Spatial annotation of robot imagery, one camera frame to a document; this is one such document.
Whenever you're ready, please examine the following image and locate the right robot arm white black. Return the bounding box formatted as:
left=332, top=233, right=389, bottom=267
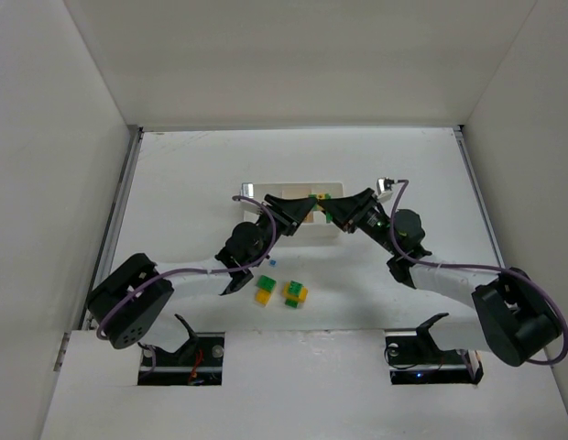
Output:
left=318, top=189, right=568, bottom=367

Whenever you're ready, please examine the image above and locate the green orange lego piece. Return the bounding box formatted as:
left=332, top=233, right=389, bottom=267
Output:
left=308, top=192, right=332, bottom=201

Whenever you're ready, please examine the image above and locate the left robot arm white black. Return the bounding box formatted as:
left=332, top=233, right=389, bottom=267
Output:
left=87, top=194, right=318, bottom=349

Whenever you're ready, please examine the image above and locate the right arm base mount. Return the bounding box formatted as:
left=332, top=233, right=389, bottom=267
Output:
left=383, top=313, right=484, bottom=386

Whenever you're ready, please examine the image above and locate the green yellow lego stack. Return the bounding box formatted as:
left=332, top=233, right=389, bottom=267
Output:
left=282, top=280, right=308, bottom=309
left=255, top=275, right=277, bottom=306

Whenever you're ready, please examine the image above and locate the white three-compartment container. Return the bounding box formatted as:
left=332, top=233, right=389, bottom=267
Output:
left=252, top=181, right=344, bottom=247

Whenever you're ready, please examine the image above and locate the aluminium table rail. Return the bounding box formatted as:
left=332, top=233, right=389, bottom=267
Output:
left=453, top=125, right=505, bottom=267
left=53, top=125, right=144, bottom=372

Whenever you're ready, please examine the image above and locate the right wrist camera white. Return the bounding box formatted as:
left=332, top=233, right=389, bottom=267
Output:
left=377, top=177, right=396, bottom=203

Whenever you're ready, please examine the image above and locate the left aluminium table rail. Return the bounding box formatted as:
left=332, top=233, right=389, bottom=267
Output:
left=53, top=125, right=144, bottom=372

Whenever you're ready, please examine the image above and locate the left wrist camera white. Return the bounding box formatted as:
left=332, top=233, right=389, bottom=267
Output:
left=240, top=182, right=254, bottom=198

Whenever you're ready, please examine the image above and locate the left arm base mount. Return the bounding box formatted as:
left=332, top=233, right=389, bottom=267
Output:
left=137, top=313, right=225, bottom=387

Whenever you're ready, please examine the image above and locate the right aluminium table rail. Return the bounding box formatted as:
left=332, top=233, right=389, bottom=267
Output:
left=453, top=125, right=505, bottom=267

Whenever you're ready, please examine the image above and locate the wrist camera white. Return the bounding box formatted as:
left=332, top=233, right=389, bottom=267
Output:
left=240, top=182, right=254, bottom=198
left=377, top=177, right=396, bottom=203

